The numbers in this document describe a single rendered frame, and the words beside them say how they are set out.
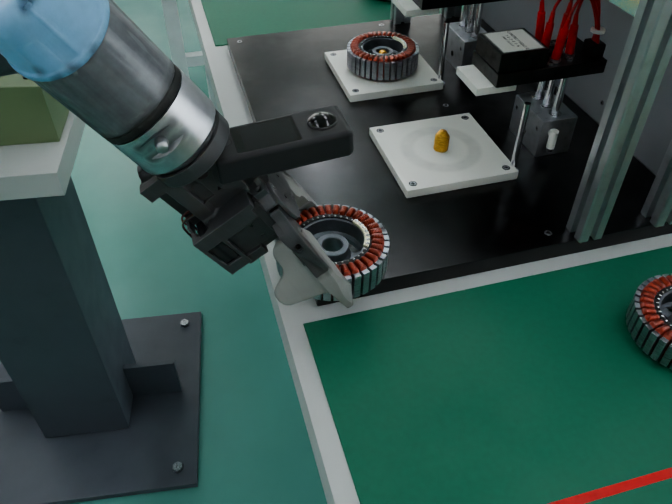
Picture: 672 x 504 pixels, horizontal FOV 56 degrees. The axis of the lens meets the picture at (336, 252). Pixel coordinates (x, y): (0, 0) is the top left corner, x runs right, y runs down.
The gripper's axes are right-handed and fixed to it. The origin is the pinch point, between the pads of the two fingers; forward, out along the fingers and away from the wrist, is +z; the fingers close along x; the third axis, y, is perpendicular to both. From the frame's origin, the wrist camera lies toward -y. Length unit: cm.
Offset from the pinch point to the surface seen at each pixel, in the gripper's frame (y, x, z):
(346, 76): -9.2, -41.7, 11.8
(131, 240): 73, -104, 54
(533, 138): -25.2, -16.4, 20.1
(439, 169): -12.9, -14.7, 13.3
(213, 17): 6, -78, 7
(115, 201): 76, -125, 53
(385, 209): -5.0, -10.4, 9.4
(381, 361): 2.0, 9.4, 6.6
